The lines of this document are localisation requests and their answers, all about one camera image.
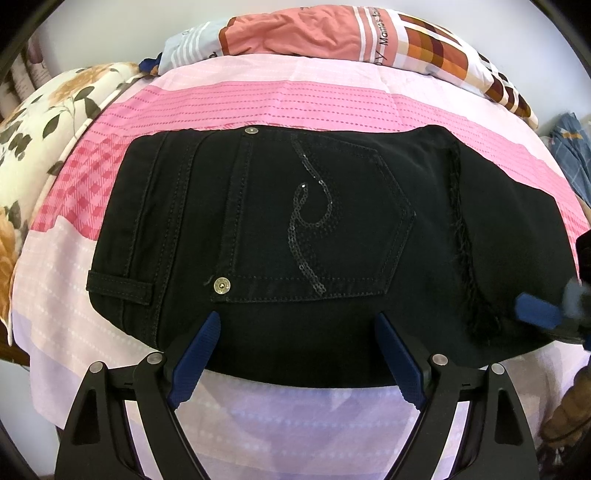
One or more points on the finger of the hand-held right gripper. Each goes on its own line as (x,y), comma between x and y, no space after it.
(538,310)

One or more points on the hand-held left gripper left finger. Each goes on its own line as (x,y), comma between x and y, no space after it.
(194,364)

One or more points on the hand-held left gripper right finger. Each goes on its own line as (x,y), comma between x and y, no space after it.
(401,364)

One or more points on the black pants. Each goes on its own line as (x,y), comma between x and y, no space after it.
(323,221)

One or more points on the person's right hand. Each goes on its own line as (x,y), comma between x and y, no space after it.
(565,415)

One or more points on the blue plaid cloth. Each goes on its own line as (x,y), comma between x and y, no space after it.
(572,147)

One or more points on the floral pillow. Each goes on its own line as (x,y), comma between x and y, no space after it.
(32,152)

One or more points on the pink patterned bed sheet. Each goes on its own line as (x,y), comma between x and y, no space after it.
(277,97)

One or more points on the small blue object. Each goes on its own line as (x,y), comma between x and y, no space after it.
(150,64)

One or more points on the beige patterned curtain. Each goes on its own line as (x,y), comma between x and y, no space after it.
(23,69)

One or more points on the patchwork pink orange pillow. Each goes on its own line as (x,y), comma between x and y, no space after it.
(314,32)

